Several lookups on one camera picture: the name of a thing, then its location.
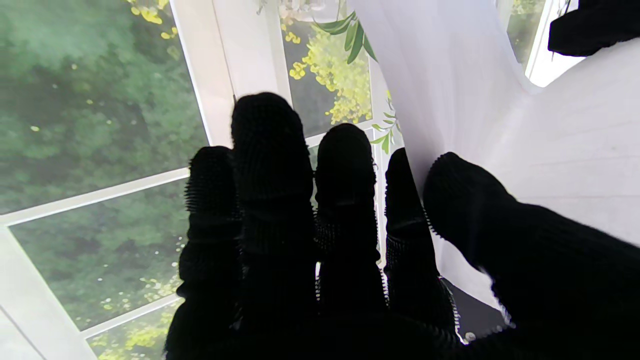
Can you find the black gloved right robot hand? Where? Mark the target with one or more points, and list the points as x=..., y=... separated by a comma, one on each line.
x=300, y=275

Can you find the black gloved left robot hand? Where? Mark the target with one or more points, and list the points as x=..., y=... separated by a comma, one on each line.
x=595, y=27

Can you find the red lined paper sheet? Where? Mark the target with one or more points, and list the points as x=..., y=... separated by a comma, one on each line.
x=550, y=125

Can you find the printed garden window backdrop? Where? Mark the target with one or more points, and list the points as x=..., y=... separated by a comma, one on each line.
x=100, y=150

